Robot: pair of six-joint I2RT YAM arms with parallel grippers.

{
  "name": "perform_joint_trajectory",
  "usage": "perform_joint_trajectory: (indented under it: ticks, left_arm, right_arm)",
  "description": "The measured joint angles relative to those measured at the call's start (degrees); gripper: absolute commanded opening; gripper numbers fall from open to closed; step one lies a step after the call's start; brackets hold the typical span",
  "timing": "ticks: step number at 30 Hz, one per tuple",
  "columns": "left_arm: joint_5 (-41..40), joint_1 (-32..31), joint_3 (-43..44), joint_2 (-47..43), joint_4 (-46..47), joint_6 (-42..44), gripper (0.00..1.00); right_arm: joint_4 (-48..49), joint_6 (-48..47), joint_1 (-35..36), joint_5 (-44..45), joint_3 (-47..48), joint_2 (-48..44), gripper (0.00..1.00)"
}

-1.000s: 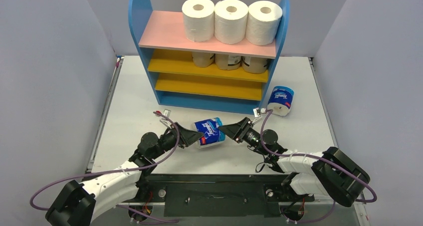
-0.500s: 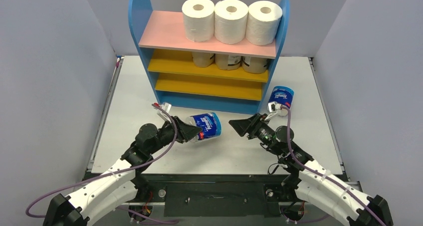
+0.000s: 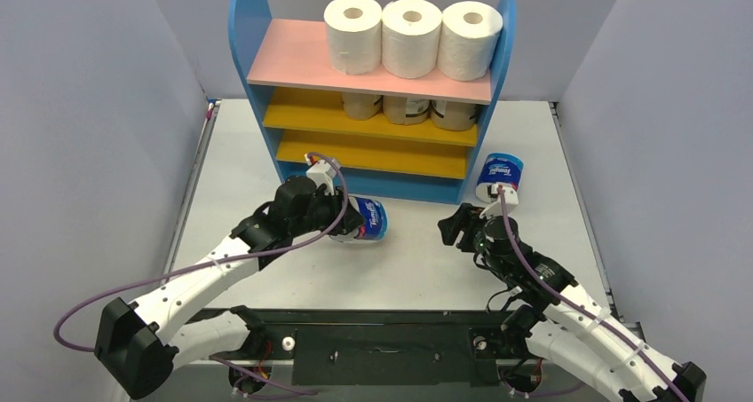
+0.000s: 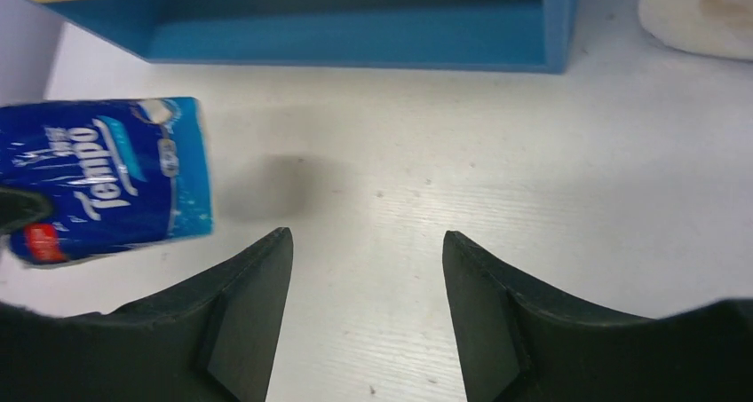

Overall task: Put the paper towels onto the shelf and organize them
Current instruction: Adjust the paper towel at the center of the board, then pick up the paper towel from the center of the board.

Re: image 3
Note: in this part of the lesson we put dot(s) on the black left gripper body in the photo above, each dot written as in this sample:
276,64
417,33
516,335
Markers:
325,210

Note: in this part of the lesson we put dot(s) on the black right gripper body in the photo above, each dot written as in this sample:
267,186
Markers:
457,228

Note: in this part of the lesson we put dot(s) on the blue roll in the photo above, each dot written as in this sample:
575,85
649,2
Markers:
504,170
365,221

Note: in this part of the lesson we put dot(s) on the brown printed paper roll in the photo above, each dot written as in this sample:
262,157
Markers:
361,106

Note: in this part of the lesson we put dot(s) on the blue shelf with coloured boards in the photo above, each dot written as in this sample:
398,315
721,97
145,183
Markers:
295,97

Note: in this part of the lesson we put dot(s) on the white roll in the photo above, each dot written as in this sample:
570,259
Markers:
354,35
410,37
468,38

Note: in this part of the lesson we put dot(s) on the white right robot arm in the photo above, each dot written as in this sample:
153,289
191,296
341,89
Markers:
558,320

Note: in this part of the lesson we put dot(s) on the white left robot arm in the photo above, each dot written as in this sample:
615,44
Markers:
142,342

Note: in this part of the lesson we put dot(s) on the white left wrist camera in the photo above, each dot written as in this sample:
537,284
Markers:
322,172

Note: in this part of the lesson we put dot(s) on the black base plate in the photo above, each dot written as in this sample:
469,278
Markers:
349,347

